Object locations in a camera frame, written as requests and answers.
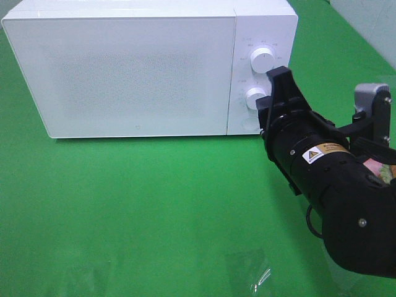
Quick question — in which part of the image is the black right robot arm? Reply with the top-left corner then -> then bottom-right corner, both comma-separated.
256,66 -> 395,278

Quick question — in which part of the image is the white microwave door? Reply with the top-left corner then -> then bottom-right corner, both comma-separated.
4,17 -> 235,138

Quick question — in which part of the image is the lower white microwave knob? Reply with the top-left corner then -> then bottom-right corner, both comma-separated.
246,87 -> 269,110

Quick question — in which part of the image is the white microwave knob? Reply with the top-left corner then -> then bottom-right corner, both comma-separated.
250,46 -> 275,74
246,87 -> 269,110

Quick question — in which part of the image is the round white door button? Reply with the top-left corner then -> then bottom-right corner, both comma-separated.
242,117 -> 259,132

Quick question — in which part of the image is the burger with lettuce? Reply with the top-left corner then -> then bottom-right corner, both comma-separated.
379,164 -> 395,183

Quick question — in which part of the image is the pink round plate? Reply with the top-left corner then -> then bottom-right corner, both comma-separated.
363,158 -> 383,177

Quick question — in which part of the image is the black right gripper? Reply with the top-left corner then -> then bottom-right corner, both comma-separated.
256,66 -> 351,163

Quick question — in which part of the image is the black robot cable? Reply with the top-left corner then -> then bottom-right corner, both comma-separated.
306,204 -> 324,239

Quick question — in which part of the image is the white partition panel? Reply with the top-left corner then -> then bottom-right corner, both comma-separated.
330,0 -> 395,67

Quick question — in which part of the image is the upper white microwave knob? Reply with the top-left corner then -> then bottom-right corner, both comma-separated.
250,46 -> 275,74

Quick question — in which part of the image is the white microwave oven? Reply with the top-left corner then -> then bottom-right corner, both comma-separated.
1,1 -> 298,136

